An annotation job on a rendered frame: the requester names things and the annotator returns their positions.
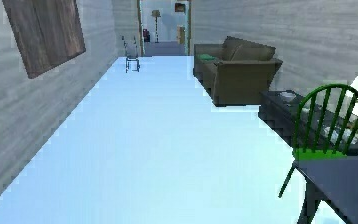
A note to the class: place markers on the dark red object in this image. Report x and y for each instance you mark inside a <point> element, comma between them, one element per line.
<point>146,35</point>

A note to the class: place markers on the green wooden chair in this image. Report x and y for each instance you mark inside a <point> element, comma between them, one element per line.
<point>317,133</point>

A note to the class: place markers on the dark grey table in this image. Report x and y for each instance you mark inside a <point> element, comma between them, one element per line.
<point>340,186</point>

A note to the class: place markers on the black low cabinet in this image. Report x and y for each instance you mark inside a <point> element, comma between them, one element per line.
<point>283,110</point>

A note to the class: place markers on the brown wooden framed picture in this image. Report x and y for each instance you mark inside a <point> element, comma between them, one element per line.
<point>47,33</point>

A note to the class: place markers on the brown sofa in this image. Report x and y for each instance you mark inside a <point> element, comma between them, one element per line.
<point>240,76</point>

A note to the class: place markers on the green cushion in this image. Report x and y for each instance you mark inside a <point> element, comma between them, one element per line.
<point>207,57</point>

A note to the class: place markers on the small brown framed picture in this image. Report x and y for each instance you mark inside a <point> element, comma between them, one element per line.
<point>179,7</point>

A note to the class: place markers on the tall floor lamp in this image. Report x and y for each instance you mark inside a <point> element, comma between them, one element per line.
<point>156,23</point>

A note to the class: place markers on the white dish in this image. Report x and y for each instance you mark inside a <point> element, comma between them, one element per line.
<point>288,96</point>

